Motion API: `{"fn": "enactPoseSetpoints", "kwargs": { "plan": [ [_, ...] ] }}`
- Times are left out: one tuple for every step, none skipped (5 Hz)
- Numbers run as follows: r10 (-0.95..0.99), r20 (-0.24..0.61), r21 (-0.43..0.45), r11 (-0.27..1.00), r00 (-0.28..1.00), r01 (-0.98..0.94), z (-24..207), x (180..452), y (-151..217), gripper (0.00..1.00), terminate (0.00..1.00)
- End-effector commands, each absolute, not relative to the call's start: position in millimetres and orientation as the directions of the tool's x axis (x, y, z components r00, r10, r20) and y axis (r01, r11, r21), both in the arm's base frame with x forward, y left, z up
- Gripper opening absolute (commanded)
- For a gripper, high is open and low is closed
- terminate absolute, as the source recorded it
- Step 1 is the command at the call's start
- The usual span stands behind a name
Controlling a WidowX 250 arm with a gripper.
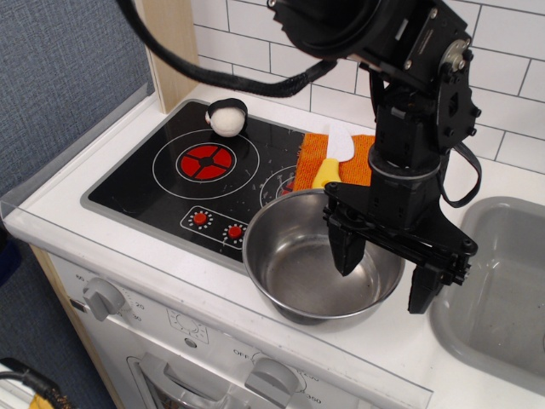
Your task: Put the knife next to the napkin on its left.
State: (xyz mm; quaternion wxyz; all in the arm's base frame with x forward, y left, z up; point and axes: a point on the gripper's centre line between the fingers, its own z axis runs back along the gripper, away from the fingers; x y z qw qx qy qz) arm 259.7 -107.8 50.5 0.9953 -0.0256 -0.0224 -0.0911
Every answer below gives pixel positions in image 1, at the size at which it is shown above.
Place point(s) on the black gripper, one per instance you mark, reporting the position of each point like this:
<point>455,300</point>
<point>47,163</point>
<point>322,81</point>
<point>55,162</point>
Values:
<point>399,211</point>

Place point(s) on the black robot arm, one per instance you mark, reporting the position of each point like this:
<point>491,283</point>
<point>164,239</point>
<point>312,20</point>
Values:
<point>418,57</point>

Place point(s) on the orange cloth napkin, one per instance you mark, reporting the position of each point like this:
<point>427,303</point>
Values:
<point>313,152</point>

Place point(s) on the stainless steel pot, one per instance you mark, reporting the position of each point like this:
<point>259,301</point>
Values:
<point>287,255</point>

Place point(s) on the grey sink basin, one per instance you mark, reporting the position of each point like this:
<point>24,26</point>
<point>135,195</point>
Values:
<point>494,321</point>

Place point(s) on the grey right oven knob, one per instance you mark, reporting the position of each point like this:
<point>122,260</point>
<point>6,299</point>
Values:
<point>272,381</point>

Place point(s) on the grey oven knob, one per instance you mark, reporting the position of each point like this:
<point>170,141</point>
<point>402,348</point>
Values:
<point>272,381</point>
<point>102,298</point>

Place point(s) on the white plush sushi toy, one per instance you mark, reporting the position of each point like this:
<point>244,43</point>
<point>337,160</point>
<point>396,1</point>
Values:
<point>227,117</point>

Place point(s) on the black toy stove top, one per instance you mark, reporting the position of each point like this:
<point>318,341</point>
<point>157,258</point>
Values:
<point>196,190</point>

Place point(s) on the white toy oven front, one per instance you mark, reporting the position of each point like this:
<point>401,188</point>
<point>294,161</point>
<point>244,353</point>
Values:
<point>156,357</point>

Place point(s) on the grey left oven knob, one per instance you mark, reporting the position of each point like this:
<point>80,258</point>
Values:
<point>102,298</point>

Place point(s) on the yellow object bottom left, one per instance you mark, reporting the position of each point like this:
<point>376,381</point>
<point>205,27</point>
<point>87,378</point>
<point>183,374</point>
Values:
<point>24,387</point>

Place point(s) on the light wooden post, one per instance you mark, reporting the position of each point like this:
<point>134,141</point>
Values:
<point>171,23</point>

